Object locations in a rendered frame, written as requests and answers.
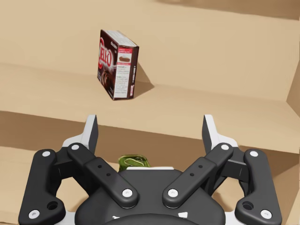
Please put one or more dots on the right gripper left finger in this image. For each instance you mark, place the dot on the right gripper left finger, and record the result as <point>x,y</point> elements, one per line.
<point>103,172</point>

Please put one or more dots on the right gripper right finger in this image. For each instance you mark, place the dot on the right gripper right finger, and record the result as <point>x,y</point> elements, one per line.
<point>199,168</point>

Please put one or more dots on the green and blue rectangular can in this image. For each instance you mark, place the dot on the green and blue rectangular can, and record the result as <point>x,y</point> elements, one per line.
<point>134,161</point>

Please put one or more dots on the brown and red carton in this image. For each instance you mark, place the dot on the brown and red carton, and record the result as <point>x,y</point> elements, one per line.
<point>117,68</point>

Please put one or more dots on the pale wooden shelf unit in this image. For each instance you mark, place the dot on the pale wooden shelf unit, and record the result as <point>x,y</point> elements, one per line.
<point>211,58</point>

